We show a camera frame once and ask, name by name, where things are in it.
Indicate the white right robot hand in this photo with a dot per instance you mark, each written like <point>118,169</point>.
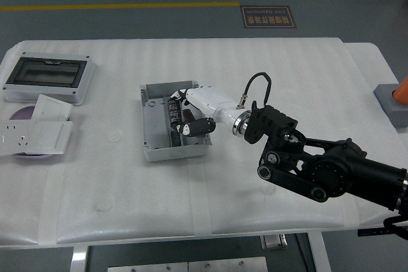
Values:
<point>210,101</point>

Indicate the black cylindrical battery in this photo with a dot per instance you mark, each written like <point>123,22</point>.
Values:
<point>188,116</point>
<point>174,111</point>

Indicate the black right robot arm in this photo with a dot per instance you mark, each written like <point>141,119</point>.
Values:
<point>350,170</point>

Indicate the open grey junction box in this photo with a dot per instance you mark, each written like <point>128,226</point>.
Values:
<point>153,138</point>

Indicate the grey box with dark window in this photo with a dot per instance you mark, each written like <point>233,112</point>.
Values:
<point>44,87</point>

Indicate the brown floor sign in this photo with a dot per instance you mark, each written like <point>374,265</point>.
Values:
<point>268,17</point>

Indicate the white foam mat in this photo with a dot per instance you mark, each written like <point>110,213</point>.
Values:
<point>127,189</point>

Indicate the grey block base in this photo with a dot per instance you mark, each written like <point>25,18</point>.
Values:
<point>384,92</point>

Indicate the white table leg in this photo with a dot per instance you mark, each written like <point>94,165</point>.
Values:
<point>320,253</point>
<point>79,259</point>

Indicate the purple round disc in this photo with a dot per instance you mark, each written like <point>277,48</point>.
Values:
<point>22,114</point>

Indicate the white socket panel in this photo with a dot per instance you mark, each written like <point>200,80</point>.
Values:
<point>12,138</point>

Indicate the black table control panel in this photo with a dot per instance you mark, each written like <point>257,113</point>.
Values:
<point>369,232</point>

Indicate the metal rail inside box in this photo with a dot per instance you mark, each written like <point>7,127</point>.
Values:
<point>176,139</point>

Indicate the grey metal bracket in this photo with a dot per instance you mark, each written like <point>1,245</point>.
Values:
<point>274,242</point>

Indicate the white switch panel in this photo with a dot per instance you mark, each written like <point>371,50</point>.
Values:
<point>48,136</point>
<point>51,108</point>

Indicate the grey metal base plate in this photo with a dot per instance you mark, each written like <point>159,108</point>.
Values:
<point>146,267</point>
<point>228,265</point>

